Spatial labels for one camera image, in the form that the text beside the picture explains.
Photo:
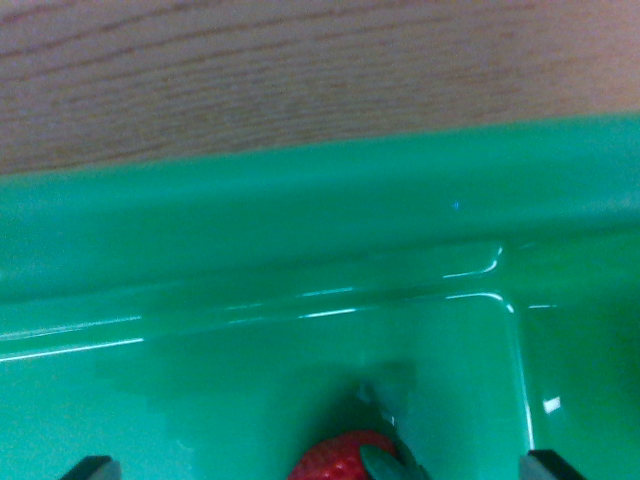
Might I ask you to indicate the red toy strawberry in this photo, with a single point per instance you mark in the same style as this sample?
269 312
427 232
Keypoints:
335 460

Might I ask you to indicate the green plastic bin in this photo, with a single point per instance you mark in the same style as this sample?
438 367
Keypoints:
250 250

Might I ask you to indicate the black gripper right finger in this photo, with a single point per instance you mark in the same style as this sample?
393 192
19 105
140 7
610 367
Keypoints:
545 467

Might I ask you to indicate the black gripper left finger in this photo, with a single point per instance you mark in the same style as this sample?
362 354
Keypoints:
95 469

